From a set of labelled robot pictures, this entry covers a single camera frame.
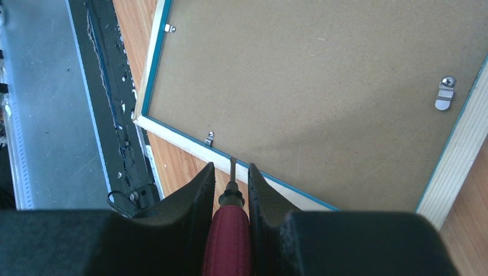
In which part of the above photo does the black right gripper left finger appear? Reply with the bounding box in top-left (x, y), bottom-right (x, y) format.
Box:
top-left (1, 163), bottom-right (215, 275)

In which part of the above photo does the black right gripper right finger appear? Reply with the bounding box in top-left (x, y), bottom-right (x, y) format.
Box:
top-left (248, 164), bottom-right (459, 275)

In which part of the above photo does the red black screwdriver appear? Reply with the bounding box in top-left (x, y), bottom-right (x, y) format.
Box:
top-left (201, 157), bottom-right (254, 276)

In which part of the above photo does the wooden photo frame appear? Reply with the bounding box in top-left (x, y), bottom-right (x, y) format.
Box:
top-left (134, 1), bottom-right (487, 228)

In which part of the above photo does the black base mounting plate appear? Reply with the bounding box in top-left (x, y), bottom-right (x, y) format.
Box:
top-left (67, 1), bottom-right (161, 217)

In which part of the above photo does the metal retaining clip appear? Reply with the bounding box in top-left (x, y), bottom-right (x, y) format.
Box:
top-left (434, 76), bottom-right (456, 111)
top-left (204, 131), bottom-right (215, 147)
top-left (164, 24), bottom-right (177, 33)

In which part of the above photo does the white slotted cable duct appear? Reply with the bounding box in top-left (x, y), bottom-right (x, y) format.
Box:
top-left (1, 5), bottom-right (34, 210)

